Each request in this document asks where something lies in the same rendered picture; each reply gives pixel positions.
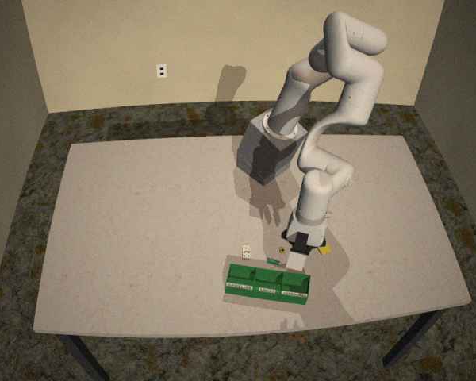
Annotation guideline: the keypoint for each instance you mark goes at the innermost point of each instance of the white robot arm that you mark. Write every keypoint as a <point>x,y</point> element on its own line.
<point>346,48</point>

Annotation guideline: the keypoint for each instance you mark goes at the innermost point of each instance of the yellow block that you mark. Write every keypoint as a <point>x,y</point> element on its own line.
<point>324,250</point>

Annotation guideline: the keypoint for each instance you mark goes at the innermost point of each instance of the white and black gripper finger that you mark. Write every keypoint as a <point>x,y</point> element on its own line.
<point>309,248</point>
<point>284,237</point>

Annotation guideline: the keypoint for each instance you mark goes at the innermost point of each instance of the white domino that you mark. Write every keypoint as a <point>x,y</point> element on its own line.
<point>246,251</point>

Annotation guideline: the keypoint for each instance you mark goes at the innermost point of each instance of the green divided tray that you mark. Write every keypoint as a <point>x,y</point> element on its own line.
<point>266,281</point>

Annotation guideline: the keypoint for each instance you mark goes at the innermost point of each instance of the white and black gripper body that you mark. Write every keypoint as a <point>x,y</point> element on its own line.
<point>316,233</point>

